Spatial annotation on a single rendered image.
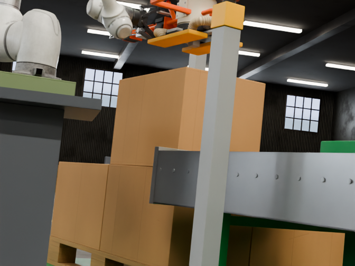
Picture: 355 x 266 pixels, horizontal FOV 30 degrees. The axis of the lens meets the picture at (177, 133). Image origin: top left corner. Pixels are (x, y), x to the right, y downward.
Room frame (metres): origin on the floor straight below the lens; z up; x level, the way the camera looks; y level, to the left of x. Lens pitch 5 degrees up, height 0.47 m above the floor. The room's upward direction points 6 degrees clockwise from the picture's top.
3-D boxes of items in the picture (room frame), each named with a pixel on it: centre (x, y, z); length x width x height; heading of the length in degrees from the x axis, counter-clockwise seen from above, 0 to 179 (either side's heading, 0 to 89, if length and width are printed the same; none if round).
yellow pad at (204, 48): (2.97, -0.11, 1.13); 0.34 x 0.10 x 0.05; 33
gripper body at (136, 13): (3.06, 0.24, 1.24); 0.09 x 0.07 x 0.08; 123
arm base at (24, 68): (2.50, 0.56, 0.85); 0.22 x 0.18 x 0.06; 18
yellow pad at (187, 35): (2.87, 0.05, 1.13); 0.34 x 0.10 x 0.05; 33
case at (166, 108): (2.93, -0.03, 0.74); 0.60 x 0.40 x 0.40; 31
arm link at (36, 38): (2.52, 0.57, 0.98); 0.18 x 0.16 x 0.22; 64
